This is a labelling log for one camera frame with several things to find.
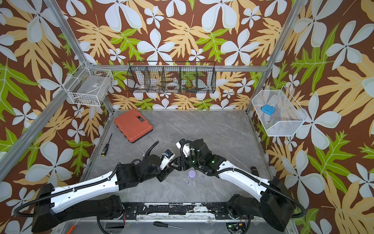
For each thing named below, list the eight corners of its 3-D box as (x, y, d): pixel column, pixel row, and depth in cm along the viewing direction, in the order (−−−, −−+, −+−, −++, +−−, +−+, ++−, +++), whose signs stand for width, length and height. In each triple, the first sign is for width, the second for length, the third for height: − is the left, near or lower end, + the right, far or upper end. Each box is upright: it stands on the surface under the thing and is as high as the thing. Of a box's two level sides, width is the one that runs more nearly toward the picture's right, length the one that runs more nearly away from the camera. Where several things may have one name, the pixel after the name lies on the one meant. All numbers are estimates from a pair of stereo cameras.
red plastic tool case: (131, 145, 101) (129, 140, 97) (114, 124, 113) (111, 119, 109) (153, 130, 109) (152, 125, 105) (136, 112, 121) (134, 107, 117)
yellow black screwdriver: (102, 156, 96) (100, 155, 94) (111, 135, 107) (109, 133, 106) (105, 156, 96) (104, 155, 94) (114, 135, 107) (112, 133, 106)
